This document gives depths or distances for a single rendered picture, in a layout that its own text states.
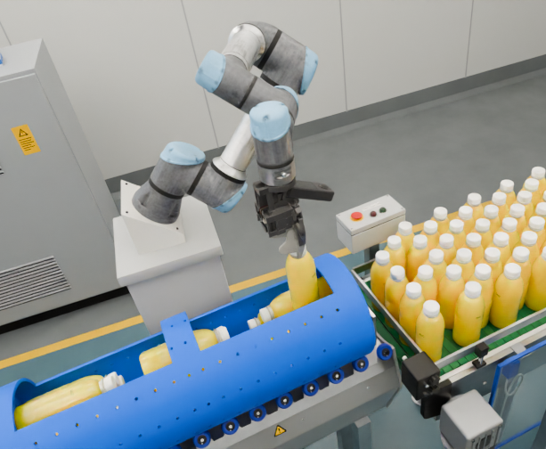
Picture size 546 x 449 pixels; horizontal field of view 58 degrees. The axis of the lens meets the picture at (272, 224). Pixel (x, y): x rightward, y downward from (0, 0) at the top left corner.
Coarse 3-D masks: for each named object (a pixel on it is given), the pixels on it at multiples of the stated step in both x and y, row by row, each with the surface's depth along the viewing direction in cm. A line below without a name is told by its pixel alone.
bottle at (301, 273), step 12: (288, 264) 114; (300, 264) 113; (312, 264) 114; (288, 276) 116; (300, 276) 114; (312, 276) 115; (300, 288) 116; (312, 288) 117; (300, 300) 119; (312, 300) 120
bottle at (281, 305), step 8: (320, 280) 131; (320, 288) 129; (328, 288) 129; (280, 296) 129; (288, 296) 128; (320, 296) 128; (272, 304) 128; (280, 304) 127; (288, 304) 127; (272, 312) 128; (280, 312) 127; (288, 312) 127
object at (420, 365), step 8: (424, 352) 126; (408, 360) 124; (416, 360) 124; (424, 360) 124; (408, 368) 123; (416, 368) 122; (424, 368) 122; (432, 368) 122; (408, 376) 124; (416, 376) 121; (424, 376) 120; (432, 376) 121; (408, 384) 126; (416, 384) 121; (424, 384) 121; (432, 384) 121; (416, 392) 123; (424, 392) 123; (432, 392) 123; (416, 400) 125
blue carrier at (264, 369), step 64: (320, 256) 130; (192, 320) 131; (320, 320) 114; (64, 384) 125; (128, 384) 105; (192, 384) 107; (256, 384) 111; (0, 448) 99; (64, 448) 101; (128, 448) 105
